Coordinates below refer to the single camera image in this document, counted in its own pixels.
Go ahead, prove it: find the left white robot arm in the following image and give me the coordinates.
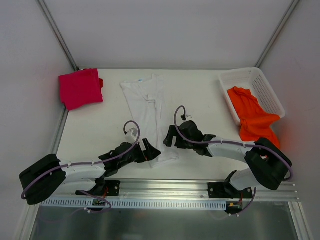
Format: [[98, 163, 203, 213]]
[[19, 138, 161, 205]]

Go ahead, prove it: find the orange t-shirt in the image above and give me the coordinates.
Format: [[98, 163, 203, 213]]
[[227, 86, 281, 148]]

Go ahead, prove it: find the white slotted cable duct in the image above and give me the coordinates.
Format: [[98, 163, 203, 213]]
[[40, 197, 227, 211]]

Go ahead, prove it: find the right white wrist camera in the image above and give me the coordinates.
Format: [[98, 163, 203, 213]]
[[184, 114, 192, 120]]

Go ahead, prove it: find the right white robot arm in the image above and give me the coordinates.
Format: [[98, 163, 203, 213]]
[[163, 120, 293, 199]]

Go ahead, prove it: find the folded magenta t-shirt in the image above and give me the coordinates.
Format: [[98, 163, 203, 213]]
[[58, 68, 104, 111]]

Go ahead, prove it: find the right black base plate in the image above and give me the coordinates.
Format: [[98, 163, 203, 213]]
[[207, 182, 253, 199]]

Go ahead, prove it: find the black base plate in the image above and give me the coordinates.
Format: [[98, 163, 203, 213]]
[[207, 182, 253, 199], [75, 177, 121, 197]]

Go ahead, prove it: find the right metal frame post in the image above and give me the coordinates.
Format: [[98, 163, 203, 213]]
[[254, 0, 301, 68]]

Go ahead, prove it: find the left metal frame post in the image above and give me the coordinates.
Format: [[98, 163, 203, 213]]
[[36, 0, 80, 71]]

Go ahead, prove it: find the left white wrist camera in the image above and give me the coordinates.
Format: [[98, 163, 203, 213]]
[[125, 128, 139, 145]]

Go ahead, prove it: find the metal frame post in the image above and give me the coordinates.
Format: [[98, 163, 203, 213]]
[[254, 0, 301, 68], [36, 0, 80, 71]]

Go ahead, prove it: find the white t-shirt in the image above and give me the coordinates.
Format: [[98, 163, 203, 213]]
[[120, 73, 180, 168]]

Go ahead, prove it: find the white plastic basket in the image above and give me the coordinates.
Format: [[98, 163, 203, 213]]
[[218, 67, 286, 126]]

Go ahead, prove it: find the aluminium mounting rail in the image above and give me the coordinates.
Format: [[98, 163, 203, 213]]
[[49, 176, 300, 201]]

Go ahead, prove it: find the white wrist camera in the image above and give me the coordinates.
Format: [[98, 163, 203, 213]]
[[125, 128, 139, 145], [184, 114, 192, 120]]

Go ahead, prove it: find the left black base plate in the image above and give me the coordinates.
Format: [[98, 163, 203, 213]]
[[75, 177, 121, 197]]

